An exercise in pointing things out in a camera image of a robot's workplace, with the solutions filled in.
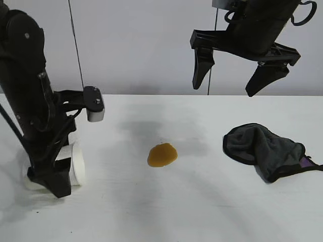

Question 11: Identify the black left camera mount bracket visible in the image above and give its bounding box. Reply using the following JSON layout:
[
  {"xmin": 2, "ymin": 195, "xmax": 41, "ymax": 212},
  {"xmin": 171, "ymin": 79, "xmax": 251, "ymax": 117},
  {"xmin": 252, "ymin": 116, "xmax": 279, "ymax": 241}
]
[{"xmin": 54, "ymin": 89, "xmax": 88, "ymax": 119}]

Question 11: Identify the thin black hanging cable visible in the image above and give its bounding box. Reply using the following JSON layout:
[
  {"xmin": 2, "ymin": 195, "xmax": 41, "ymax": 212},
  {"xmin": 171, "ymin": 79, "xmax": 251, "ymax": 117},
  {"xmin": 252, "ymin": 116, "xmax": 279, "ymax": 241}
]
[
  {"xmin": 207, "ymin": 7, "xmax": 218, "ymax": 96},
  {"xmin": 67, "ymin": 0, "xmax": 85, "ymax": 89}
]

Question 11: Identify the black right arm cable loop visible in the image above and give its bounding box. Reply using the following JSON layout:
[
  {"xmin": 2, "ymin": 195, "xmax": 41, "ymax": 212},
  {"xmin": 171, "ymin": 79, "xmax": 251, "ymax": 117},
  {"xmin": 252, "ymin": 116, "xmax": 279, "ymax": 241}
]
[
  {"xmin": 224, "ymin": 9, "xmax": 243, "ymax": 25},
  {"xmin": 291, "ymin": 1, "xmax": 318, "ymax": 26}
]

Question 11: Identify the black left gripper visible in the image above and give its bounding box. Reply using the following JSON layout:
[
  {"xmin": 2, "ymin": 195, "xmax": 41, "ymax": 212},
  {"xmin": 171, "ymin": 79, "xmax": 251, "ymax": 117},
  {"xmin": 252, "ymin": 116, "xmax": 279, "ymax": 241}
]
[{"xmin": 0, "ymin": 72, "xmax": 77, "ymax": 199}]

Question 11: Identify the brown liquid spill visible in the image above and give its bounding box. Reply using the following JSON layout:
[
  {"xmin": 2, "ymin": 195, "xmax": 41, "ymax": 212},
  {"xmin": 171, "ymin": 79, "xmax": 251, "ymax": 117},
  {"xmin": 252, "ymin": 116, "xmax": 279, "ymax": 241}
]
[{"xmin": 147, "ymin": 142, "xmax": 179, "ymax": 168}]

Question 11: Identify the dark gray cloth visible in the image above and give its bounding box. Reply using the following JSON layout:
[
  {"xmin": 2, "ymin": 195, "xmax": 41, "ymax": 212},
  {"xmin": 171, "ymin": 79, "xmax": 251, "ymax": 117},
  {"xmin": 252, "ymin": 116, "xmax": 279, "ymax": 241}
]
[{"xmin": 222, "ymin": 123, "xmax": 323, "ymax": 184}]

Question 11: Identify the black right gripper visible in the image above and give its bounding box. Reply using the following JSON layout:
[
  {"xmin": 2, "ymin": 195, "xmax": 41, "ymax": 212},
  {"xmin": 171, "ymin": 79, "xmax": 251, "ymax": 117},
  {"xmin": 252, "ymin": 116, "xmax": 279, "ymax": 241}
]
[{"xmin": 189, "ymin": 15, "xmax": 301, "ymax": 98}]

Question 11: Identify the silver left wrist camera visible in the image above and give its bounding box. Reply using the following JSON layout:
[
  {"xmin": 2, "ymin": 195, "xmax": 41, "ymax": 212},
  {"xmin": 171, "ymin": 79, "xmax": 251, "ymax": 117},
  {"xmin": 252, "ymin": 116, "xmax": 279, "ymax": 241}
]
[{"xmin": 83, "ymin": 86, "xmax": 105, "ymax": 123}]

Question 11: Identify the white paper cup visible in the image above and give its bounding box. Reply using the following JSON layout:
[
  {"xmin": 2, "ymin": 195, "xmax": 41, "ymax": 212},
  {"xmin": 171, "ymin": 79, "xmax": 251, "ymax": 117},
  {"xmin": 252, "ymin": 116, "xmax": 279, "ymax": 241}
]
[{"xmin": 24, "ymin": 131, "xmax": 86, "ymax": 194}]

